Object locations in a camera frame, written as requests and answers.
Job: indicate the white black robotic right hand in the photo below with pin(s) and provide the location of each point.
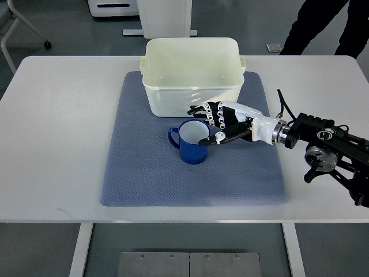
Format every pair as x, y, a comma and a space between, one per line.
236, 121

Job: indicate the blue enamel mug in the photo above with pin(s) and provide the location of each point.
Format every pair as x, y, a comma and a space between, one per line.
186, 137

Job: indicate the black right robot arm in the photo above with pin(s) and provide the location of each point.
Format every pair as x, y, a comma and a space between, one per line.
330, 150

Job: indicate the white plastic box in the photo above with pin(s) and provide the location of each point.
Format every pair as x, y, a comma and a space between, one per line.
178, 73

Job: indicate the small grey floor plate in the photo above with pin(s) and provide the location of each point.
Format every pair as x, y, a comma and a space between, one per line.
273, 48

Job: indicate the blue textured mat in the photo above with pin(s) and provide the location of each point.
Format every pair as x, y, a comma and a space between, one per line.
143, 169

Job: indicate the person in dark trousers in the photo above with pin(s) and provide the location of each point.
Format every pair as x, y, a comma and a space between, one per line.
314, 16

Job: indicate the metal floor plate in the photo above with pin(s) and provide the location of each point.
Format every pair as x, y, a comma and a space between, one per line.
189, 264

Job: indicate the white appliance with slot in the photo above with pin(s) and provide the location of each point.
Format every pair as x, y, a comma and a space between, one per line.
112, 8

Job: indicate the white chair with casters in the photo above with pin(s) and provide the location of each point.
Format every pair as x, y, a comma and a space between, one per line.
19, 18

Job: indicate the white cabinet pedestal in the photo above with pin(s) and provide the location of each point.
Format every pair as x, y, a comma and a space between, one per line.
164, 19

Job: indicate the white table frame legs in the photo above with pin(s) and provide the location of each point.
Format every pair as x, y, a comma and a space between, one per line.
85, 232

